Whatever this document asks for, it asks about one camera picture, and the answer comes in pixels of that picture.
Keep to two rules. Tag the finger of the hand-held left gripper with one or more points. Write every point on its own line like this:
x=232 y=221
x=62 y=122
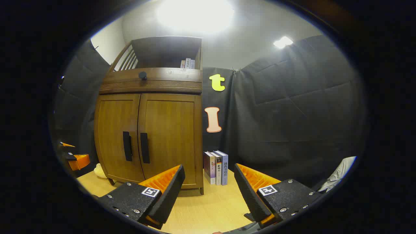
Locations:
x=67 y=145
x=79 y=162

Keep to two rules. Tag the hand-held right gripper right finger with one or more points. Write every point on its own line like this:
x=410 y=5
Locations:
x=250 y=195

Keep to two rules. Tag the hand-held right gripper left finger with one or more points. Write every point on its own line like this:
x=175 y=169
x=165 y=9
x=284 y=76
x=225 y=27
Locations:
x=169 y=191

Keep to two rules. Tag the wooden cabinet door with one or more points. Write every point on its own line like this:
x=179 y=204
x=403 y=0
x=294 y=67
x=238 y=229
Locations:
x=172 y=130
x=112 y=130

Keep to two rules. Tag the wooden double-door shoe cabinet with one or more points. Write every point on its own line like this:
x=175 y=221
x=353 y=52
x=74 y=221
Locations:
x=152 y=84

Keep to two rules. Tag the wooden cabinet drawer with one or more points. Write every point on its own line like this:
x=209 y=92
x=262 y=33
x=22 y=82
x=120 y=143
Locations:
x=175 y=79

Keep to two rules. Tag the cream plush toy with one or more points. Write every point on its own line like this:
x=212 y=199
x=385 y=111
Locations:
x=100 y=171

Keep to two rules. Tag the blue grey book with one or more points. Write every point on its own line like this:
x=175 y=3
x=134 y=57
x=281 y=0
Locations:
x=225 y=167

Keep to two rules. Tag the white orange spine book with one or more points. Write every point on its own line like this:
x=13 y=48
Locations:
x=218 y=169

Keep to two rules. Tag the purple cover book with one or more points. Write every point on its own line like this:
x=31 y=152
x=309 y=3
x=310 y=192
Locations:
x=208 y=167

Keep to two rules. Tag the black backdrop cloth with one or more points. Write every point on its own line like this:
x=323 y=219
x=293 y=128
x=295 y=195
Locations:
x=292 y=113

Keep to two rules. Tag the white cloth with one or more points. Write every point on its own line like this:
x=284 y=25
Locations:
x=339 y=172

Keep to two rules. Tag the round black drawer knob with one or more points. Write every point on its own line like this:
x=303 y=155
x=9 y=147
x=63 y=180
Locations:
x=142 y=75

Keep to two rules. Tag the small tan book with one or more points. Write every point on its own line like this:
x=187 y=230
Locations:
x=182 y=64

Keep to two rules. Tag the small ceiling light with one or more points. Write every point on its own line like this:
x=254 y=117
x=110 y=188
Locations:
x=282 y=42

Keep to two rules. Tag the large ceiling light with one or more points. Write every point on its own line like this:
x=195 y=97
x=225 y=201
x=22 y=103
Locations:
x=195 y=14

